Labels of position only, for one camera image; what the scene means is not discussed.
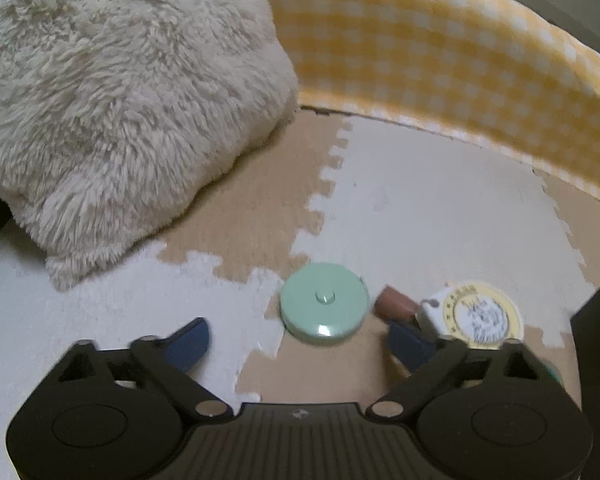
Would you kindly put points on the brown cosmetic tube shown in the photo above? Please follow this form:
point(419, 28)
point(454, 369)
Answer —
point(395, 304)

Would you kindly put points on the fluffy white pillow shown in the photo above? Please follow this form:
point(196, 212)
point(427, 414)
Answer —
point(120, 100)

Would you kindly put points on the yellow rimmed round tape measure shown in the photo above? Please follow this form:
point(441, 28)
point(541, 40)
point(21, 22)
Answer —
point(480, 315)

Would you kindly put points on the yellow checkered blanket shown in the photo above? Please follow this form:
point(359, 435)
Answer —
point(430, 60)

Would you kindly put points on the mint green tape measure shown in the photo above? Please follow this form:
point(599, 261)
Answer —
point(325, 305)

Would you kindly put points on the foam puzzle floor mat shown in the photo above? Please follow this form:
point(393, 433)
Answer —
point(405, 210)

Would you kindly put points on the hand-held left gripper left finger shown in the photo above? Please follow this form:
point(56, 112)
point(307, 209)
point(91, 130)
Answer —
point(190, 344)

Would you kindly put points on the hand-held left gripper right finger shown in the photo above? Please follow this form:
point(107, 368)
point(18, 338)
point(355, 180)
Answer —
point(409, 347)

